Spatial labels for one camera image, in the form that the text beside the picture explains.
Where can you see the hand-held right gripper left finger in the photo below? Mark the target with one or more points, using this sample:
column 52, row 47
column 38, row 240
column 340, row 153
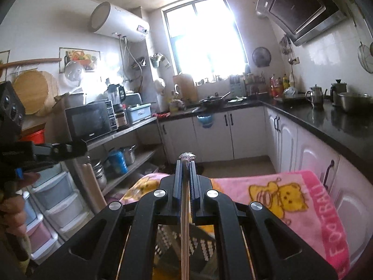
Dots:
column 180, row 186

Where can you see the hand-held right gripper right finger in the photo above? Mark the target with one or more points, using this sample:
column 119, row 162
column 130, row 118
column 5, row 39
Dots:
column 194, row 186

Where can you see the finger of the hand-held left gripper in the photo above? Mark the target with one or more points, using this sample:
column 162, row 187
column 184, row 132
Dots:
column 19, row 174
column 61, row 150

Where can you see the foil-tipped chopsticks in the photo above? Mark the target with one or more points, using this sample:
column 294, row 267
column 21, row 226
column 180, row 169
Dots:
column 186, row 156

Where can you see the dark perforated utensil holder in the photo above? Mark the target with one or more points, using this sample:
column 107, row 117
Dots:
column 189, row 249

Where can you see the person's left hand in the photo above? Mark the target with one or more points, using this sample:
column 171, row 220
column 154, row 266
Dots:
column 14, row 210

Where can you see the red plastic basin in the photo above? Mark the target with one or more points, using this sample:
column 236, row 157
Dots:
column 33, row 136

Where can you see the round wooden cutting board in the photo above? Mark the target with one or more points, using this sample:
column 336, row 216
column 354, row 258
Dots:
column 32, row 92

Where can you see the black microwave oven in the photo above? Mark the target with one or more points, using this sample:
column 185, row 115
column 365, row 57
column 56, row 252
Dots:
column 87, row 121

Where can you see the plastic drawer unit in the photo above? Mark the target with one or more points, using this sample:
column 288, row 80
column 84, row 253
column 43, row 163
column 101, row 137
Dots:
column 55, row 201

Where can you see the wooden rolling pin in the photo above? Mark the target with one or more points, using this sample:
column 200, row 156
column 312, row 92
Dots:
column 32, row 61

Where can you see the blue plastic container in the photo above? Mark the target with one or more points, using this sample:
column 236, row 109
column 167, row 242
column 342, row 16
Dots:
column 118, row 162

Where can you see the steel pot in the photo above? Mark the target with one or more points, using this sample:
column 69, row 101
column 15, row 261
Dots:
column 129, row 155

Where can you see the blue hanging plastic bag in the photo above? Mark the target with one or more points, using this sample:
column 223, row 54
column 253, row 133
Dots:
column 205, row 121

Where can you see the metal shelf table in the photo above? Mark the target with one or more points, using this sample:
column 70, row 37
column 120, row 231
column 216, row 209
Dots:
column 128, row 134

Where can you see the black blender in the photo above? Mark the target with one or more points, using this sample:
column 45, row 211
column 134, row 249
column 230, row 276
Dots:
column 115, row 96

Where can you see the white kitchen cabinets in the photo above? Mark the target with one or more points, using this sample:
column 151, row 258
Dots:
column 250, row 131

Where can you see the grey-blue dish box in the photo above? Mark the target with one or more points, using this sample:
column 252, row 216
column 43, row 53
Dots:
column 138, row 113

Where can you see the black frying pan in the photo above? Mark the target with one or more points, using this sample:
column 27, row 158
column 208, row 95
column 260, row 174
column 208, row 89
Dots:
column 214, row 100

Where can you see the beige chopping board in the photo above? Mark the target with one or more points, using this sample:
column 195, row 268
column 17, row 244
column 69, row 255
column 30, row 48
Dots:
column 186, row 87

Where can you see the pink bear printed blanket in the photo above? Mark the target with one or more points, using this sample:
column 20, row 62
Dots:
column 306, row 198

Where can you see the white cylindrical water heater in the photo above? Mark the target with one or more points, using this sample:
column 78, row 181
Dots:
column 119, row 20

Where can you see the black kitchen countertop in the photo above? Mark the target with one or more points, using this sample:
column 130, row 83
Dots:
column 320, row 116

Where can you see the kitchen window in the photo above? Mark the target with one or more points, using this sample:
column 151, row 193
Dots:
column 204, row 38

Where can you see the steel teapot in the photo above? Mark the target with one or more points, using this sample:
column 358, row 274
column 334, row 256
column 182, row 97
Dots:
column 316, row 96

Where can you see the steel mixing bowl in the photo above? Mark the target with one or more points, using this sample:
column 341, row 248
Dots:
column 355, row 102

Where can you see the black range hood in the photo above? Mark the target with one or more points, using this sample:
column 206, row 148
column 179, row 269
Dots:
column 300, row 5

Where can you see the fruit wall poster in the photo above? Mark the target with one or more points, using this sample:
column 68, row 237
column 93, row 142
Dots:
column 80, row 58

